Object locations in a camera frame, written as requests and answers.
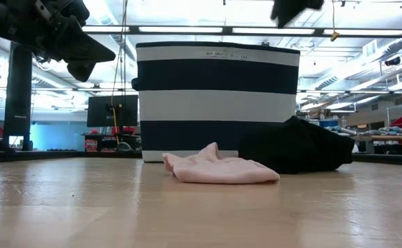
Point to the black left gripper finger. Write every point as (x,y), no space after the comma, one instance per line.
(82,70)
(82,46)

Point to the pale pink garment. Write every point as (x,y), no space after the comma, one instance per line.
(218,170)

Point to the navy plaid shirt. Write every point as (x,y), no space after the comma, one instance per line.
(290,8)

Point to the black garment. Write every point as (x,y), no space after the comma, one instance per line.
(301,148)

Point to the black monitor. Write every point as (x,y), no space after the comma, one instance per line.
(101,110)

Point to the black pillar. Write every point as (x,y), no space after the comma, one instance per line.
(18,103)

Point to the red and black shelf unit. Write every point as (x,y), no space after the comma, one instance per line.
(91,144)

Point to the navy white striped fabric basket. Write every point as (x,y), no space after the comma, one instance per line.
(218,75)

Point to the blue storage bins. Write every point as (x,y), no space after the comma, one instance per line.
(328,123)

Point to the yellow hanging connector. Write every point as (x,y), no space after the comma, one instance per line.
(334,35)

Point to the wooden workbench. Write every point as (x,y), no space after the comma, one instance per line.
(393,138)

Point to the black aluminium table frame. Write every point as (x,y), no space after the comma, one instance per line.
(49,156)

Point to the black overhead frame beam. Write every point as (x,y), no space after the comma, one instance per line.
(226,30)

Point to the black ceiling camera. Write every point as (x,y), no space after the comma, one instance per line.
(392,61)

